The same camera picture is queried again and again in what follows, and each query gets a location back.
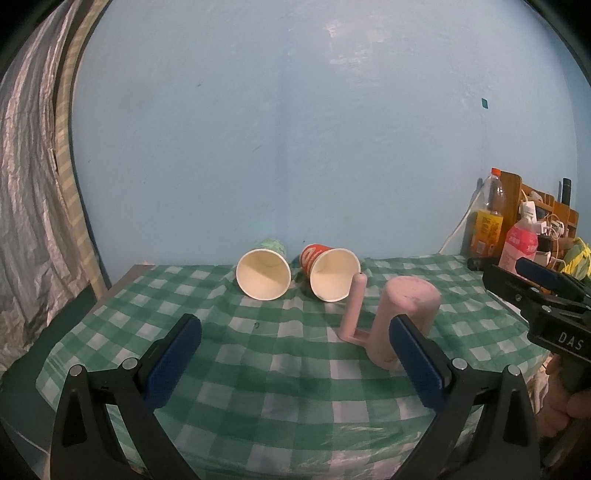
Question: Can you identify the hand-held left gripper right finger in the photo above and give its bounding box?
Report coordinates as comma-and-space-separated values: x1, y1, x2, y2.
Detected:
389, 314, 542, 480

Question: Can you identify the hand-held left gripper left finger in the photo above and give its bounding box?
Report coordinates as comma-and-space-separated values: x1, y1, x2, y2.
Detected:
50, 313, 203, 480

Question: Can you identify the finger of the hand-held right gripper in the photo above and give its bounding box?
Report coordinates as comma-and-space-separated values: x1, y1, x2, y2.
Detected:
515, 257, 591, 306
482, 264, 548, 315

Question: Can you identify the red paper cup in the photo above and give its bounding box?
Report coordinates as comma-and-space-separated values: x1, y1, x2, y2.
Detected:
299, 244, 362, 303

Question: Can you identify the green paper cup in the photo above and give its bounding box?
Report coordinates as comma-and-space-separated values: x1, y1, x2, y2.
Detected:
235, 237, 293, 302

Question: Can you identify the person's right hand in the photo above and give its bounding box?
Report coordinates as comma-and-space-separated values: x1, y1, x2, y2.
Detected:
539, 354, 591, 439

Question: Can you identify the yellow green bag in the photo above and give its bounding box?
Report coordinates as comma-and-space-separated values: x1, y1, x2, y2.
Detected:
561, 236, 591, 280

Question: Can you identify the pink spray bottle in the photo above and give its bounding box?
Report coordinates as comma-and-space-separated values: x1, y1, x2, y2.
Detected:
498, 203, 541, 274

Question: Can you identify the orange drink bottle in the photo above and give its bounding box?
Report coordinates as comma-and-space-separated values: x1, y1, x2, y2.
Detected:
470, 167, 507, 260

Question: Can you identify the wooden desk organizer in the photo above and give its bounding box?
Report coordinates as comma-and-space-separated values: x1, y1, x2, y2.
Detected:
499, 171, 580, 241

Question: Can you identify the green checkered tablecloth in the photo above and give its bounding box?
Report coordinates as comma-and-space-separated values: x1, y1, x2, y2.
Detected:
36, 254, 552, 480

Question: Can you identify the silver foil curtain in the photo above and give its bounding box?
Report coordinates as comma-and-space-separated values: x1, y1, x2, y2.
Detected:
0, 0, 100, 374

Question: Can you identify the striped cloth strip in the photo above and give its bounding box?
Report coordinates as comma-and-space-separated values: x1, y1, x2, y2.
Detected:
54, 0, 108, 301

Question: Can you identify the pink plastic cup with handle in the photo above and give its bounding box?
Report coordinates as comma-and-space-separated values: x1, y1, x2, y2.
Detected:
338, 272, 442, 370

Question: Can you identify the white cable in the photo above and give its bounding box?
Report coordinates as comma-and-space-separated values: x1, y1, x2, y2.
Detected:
438, 188, 485, 256

